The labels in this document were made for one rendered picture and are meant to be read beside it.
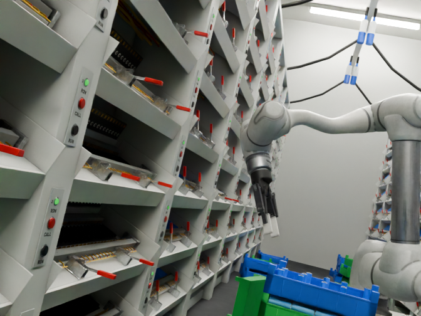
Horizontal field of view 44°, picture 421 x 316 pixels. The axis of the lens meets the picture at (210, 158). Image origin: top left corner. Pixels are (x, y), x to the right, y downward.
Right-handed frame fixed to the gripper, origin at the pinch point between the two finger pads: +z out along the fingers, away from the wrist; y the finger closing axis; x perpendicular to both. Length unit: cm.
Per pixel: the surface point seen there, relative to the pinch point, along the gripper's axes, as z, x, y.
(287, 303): 30.6, -11.0, -21.6
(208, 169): -35.0, 27.1, 9.8
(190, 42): -39, -12, -56
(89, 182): 17, -12, -96
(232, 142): -77, 44, 67
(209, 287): -7, 79, 79
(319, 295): 30.4, -20.0, -20.6
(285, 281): 25.1, -12.5, -23.9
